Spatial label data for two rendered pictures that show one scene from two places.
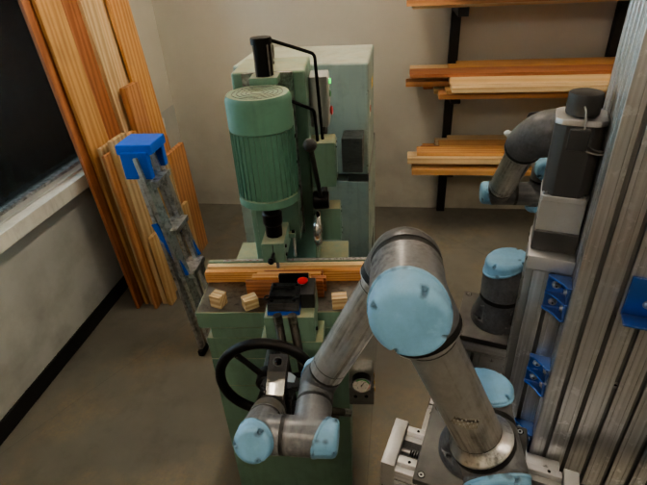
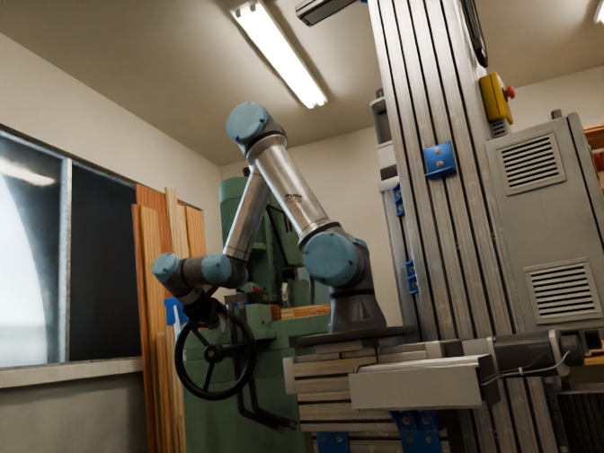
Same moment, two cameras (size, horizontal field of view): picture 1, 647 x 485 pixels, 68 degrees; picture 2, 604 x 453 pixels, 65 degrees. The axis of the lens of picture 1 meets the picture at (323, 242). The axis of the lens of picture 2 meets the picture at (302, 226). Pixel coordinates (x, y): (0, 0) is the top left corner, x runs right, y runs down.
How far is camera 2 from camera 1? 1.23 m
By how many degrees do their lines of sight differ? 47
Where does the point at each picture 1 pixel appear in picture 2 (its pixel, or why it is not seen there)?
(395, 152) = not seen: hidden behind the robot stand
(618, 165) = (388, 93)
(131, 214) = (169, 393)
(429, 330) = (253, 119)
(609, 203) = (394, 114)
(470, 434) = (297, 208)
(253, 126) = (231, 191)
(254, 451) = (163, 264)
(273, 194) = not seen: hidden behind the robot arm
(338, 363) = (236, 232)
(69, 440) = not seen: outside the picture
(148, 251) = (176, 433)
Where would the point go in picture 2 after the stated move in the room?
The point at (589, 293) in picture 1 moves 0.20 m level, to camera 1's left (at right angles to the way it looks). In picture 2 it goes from (408, 175) to (337, 188)
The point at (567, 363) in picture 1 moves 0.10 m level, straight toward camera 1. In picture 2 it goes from (418, 240) to (397, 237)
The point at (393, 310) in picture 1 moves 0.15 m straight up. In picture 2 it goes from (235, 115) to (231, 64)
